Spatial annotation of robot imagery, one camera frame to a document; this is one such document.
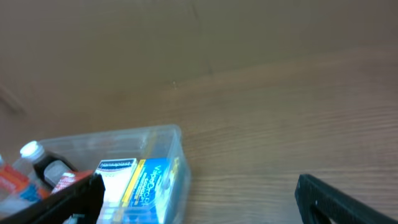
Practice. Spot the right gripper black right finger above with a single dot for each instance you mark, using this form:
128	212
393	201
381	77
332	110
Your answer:
320	203

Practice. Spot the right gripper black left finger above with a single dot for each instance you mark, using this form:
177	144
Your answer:
83	198

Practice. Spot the red white sachet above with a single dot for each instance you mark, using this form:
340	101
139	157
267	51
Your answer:
69	178

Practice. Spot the white plaster box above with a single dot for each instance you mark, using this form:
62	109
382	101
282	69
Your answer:
116	174

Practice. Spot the blue yellow lozenge box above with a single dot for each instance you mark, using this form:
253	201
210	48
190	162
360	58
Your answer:
149	196

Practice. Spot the dark bottle with white cap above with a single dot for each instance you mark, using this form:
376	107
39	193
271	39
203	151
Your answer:
48	166

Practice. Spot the orange blue tube white cap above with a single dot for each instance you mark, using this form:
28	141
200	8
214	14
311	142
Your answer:
19	185

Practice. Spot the clear plastic container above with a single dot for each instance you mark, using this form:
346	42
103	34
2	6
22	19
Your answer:
87	150

